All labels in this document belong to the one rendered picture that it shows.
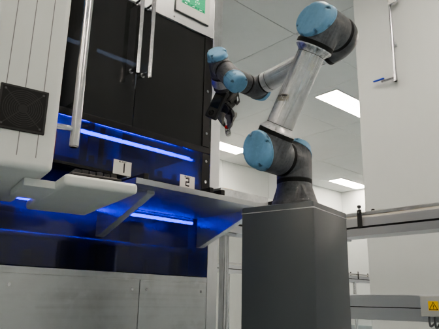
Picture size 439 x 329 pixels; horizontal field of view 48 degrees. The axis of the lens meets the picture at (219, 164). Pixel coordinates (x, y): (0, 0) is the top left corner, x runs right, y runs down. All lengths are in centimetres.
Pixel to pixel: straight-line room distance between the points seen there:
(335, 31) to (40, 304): 132
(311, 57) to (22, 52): 81
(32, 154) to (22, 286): 67
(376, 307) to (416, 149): 112
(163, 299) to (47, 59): 115
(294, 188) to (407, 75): 203
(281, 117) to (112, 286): 95
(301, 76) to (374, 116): 202
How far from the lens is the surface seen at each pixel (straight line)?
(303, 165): 161
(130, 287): 204
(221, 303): 255
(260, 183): 950
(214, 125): 244
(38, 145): 131
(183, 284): 220
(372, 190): 339
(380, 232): 262
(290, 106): 152
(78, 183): 131
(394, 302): 259
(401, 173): 331
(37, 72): 137
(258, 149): 150
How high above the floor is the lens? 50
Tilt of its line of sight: 16 degrees up
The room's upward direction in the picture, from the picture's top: 1 degrees clockwise
